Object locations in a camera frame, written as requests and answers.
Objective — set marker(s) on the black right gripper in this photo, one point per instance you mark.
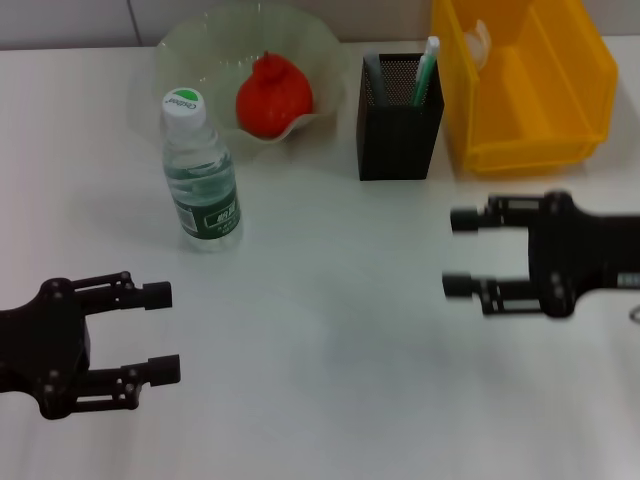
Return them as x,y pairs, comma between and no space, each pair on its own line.
580,250

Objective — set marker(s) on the clear green-label water bottle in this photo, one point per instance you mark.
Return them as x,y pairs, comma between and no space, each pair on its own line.
202,175

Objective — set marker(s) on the black mesh pen holder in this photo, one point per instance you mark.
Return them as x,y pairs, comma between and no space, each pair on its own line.
395,145

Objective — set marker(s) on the translucent green fruit bowl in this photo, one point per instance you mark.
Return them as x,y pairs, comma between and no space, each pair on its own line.
300,50

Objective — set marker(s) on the yellow plastic bin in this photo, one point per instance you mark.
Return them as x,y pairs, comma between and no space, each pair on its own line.
540,100

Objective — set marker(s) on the red-orange fruit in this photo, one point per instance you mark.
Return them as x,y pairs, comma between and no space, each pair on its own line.
275,100

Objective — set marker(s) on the green utility knife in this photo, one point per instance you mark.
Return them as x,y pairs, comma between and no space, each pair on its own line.
425,75

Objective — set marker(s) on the grey marker pen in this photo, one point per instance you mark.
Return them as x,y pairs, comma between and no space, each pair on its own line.
377,80

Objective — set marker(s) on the white paper ball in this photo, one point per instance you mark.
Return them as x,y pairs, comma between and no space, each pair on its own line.
477,45

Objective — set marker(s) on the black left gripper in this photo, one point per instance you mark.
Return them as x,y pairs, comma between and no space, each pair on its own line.
45,345

